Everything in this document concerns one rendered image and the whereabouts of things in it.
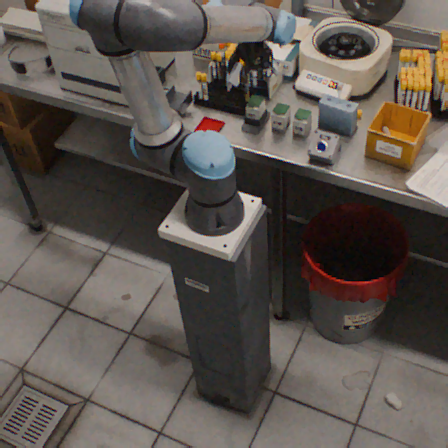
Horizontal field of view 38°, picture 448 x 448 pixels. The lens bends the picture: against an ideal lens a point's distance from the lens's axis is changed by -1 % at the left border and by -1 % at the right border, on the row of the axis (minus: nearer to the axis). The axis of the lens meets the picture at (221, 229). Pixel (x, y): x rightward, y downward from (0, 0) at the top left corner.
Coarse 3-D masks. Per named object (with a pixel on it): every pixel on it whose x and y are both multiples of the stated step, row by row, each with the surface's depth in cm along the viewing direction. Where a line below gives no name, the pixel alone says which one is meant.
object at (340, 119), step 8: (328, 96) 181; (320, 104) 181; (328, 104) 179; (336, 104) 179; (344, 104) 179; (352, 104) 178; (320, 112) 183; (328, 112) 181; (336, 112) 180; (344, 112) 178; (352, 112) 177; (320, 120) 185; (328, 120) 183; (336, 120) 182; (344, 120) 180; (352, 120) 179; (320, 128) 186; (328, 128) 185; (336, 128) 184; (344, 128) 182; (352, 128) 182; (344, 136) 184
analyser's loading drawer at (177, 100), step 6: (174, 84) 195; (168, 90) 192; (174, 90) 196; (168, 96) 194; (174, 96) 196; (180, 96) 195; (186, 96) 192; (168, 102) 194; (174, 102) 194; (180, 102) 190; (186, 102) 193; (174, 108) 194; (180, 108) 192; (186, 108) 194
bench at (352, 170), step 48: (432, 48) 209; (48, 96) 208; (192, 96) 202; (288, 96) 198; (384, 96) 195; (0, 144) 248; (96, 144) 281; (240, 144) 186; (288, 144) 185; (240, 192) 257; (288, 192) 256; (336, 192) 253; (384, 192) 172; (432, 240) 235
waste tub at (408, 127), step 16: (384, 112) 181; (400, 112) 178; (416, 112) 176; (368, 128) 172; (400, 128) 182; (416, 128) 179; (368, 144) 175; (384, 144) 172; (400, 144) 170; (416, 144) 170; (384, 160) 176; (400, 160) 173
